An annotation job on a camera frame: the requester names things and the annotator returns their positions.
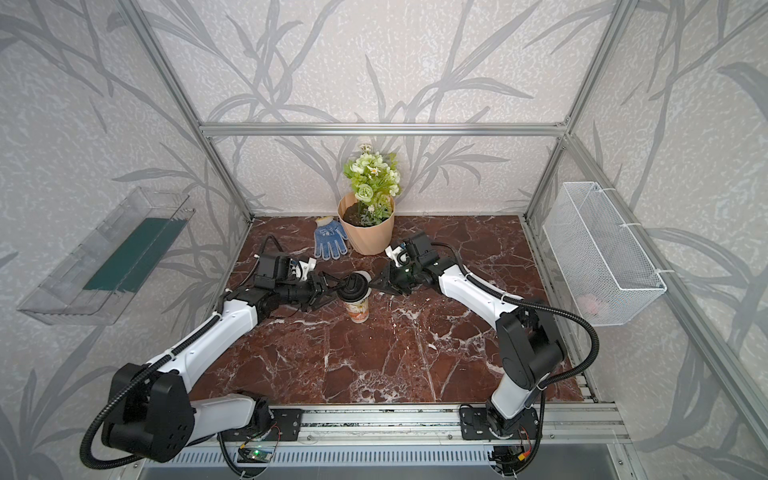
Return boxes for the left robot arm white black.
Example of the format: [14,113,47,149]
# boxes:
[80,254,349,470]

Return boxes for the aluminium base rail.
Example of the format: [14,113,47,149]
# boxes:
[168,402,630,468]

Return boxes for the printed paper milk tea cup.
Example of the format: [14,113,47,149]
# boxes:
[341,293,370,324]

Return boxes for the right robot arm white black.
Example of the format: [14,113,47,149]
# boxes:
[372,232,565,439]

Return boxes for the white wire mesh basket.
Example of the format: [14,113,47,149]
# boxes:
[543,181,667,327]

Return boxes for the pink object in basket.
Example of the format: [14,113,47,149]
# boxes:
[577,294,610,318]

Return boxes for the black plastic cup lid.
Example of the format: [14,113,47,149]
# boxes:
[336,271,364,299]

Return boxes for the beige plastic flower pot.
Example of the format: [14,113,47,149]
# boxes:
[338,192,395,255]

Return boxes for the blue dotted work glove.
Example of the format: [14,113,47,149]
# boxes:
[314,216,348,261]

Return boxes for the clear plastic wall shelf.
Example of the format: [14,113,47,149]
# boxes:
[18,187,195,326]

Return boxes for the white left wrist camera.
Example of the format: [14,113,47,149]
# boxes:
[291,258,317,281]

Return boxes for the small green circuit board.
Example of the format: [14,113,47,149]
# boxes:
[237,444,274,464]

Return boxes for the green white artificial flowers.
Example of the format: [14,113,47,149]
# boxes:
[343,144,401,227]

